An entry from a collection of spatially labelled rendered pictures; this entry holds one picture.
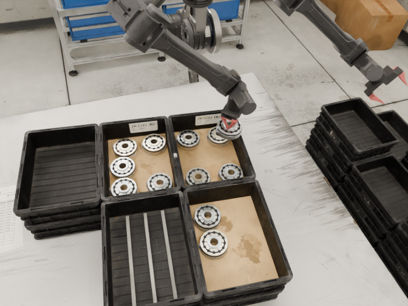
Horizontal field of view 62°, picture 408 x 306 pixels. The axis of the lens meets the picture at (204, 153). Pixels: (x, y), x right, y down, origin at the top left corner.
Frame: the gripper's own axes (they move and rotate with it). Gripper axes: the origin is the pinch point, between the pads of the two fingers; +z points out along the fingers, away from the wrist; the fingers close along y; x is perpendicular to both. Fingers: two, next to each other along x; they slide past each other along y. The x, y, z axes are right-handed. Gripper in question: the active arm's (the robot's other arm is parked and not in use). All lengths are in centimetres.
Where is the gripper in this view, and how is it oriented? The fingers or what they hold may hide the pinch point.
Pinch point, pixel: (230, 123)
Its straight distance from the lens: 135.6
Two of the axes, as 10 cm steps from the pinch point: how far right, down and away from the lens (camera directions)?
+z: -0.9, 6.2, 7.8
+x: -9.1, -3.8, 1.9
